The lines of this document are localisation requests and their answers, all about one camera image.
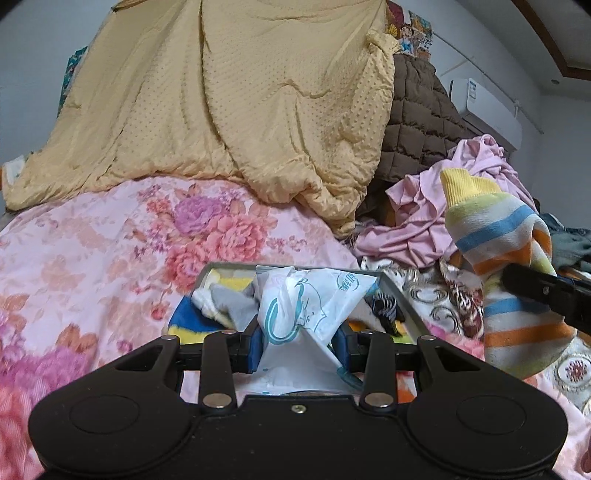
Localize black and white striped sock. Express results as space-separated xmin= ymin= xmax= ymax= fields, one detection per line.
xmin=364 ymin=295 xmax=404 ymax=335

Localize colourful wall poster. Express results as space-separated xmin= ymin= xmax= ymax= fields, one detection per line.
xmin=385 ymin=0 xmax=435 ymax=58

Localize grey box with frog painting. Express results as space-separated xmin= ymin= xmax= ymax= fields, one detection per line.
xmin=167 ymin=261 xmax=444 ymax=370

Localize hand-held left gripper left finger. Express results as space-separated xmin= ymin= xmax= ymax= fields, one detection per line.
xmin=111 ymin=323 xmax=264 ymax=411

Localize white packet with teal print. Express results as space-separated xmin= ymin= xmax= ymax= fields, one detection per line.
xmin=253 ymin=265 xmax=382 ymax=398

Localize white and gold patterned sheet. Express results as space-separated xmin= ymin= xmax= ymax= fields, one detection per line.
xmin=360 ymin=256 xmax=591 ymax=416

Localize blue denim jeans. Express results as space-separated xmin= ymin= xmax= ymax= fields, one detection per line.
xmin=538 ymin=212 xmax=591 ymax=273

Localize grey sock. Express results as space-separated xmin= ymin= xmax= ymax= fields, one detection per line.
xmin=210 ymin=282 xmax=260 ymax=326

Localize yellow striped sock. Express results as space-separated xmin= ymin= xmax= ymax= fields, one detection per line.
xmin=438 ymin=168 xmax=580 ymax=381

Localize yellow dotted quilt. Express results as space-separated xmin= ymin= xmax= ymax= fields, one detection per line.
xmin=4 ymin=0 xmax=400 ymax=238

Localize white air conditioner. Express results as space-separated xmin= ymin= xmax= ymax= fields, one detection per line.
xmin=449 ymin=78 xmax=523 ymax=151

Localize pink garment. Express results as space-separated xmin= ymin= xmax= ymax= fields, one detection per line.
xmin=353 ymin=134 xmax=539 ymax=268

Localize pink floral bedsheet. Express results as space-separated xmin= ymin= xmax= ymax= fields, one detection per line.
xmin=0 ymin=175 xmax=591 ymax=480

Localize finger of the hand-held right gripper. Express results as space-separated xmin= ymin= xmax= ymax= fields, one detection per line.
xmin=501 ymin=262 xmax=591 ymax=330

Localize teal patterned wall poster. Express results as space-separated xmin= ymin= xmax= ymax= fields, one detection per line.
xmin=58 ymin=45 xmax=89 ymax=114

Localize brown quilted blanket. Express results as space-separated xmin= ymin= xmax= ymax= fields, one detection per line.
xmin=355 ymin=53 xmax=476 ymax=217

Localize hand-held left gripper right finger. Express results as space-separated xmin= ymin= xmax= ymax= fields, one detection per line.
xmin=333 ymin=323 xmax=485 ymax=411

